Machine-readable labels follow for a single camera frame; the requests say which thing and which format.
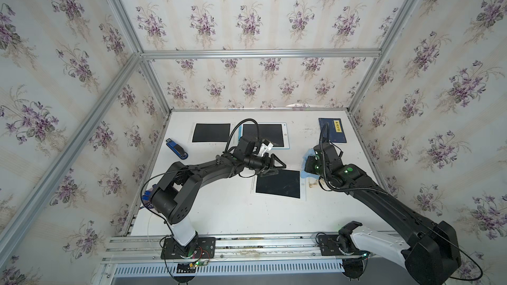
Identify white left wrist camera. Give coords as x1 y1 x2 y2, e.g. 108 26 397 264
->
257 140 274 156

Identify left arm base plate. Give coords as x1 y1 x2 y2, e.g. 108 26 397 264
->
159 236 217 260

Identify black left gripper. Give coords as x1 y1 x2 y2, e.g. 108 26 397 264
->
242 154 285 177

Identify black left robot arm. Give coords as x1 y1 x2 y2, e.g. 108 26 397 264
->
140 118 287 248

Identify aluminium mounting rail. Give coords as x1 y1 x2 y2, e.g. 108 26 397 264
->
100 231 433 265

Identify light blue cloth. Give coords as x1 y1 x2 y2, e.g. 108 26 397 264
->
302 149 318 177

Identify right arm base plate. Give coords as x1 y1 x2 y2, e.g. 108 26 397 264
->
315 233 371 259

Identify dark blue book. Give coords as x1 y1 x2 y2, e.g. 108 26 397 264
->
318 117 347 144

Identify pink pen cup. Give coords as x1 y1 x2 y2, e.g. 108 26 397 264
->
139 189 153 209

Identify white vented cable duct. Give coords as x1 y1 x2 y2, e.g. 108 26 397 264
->
113 259 345 278

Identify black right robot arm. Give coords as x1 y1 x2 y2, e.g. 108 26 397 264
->
304 124 468 284

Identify blue framed drawing tablet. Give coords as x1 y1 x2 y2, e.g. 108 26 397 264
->
238 122 290 149

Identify white drawing tablet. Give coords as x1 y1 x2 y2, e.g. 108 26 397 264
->
251 170 306 201
190 123 231 143

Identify small green circuit board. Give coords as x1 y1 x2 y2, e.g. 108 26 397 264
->
176 260 209 274

